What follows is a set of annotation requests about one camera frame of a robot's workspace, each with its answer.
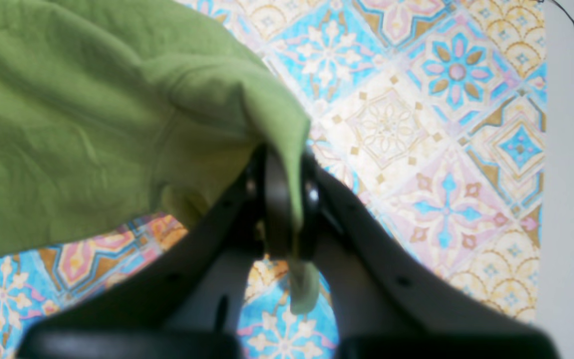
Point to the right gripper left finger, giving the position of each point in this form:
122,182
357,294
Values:
186,304

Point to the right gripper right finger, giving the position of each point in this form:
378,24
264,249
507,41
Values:
386,304

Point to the green t-shirt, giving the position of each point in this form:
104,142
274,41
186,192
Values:
92,124

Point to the patterned tablecloth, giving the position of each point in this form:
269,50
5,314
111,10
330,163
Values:
431,111

